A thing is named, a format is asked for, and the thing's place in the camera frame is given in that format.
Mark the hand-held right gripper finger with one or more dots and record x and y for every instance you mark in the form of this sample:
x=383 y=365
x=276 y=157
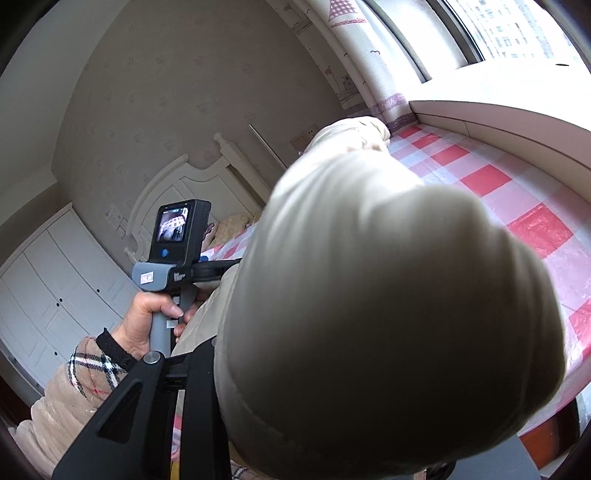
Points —
x=198 y=415

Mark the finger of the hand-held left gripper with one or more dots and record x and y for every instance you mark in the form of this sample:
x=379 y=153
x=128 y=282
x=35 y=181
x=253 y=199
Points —
x=212 y=270

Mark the beige puffer jacket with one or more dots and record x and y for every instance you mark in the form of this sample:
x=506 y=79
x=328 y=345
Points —
x=369 y=300

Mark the person's left forearm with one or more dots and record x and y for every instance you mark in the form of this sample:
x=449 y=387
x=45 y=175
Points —
x=60 y=415

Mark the person's left hand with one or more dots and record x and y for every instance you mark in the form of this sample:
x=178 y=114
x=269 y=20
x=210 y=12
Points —
x=134 y=323

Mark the patterned pillow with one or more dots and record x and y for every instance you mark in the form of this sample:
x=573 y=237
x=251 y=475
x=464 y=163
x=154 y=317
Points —
x=231 y=226

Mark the white wooden headboard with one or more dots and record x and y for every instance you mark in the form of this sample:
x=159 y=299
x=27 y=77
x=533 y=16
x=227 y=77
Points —
x=184 y=184

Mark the metal rod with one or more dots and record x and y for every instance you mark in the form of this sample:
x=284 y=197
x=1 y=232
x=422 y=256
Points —
x=268 y=145

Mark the white wardrobe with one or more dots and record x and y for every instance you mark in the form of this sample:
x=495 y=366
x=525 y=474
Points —
x=55 y=286

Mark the printed curtain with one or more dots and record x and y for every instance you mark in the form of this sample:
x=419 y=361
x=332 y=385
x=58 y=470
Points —
x=369 y=60

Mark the pink checked bed sheet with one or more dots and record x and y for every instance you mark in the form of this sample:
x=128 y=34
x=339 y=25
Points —
x=485 y=175

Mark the white window ledge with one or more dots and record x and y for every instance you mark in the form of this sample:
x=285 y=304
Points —
x=508 y=110

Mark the window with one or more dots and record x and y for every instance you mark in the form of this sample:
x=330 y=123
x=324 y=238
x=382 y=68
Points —
x=508 y=32

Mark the wall light switch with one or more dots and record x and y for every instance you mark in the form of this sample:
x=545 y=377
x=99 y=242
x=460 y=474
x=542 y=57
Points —
x=116 y=220

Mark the wall socket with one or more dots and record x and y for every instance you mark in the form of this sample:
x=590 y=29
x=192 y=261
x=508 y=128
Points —
x=303 y=137

